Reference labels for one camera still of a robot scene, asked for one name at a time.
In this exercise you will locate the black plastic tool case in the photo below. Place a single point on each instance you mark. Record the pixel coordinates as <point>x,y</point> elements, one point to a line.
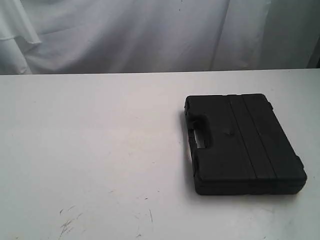
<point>238,147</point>

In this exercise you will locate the white backdrop curtain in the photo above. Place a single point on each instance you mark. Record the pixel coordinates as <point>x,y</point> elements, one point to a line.
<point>139,36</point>

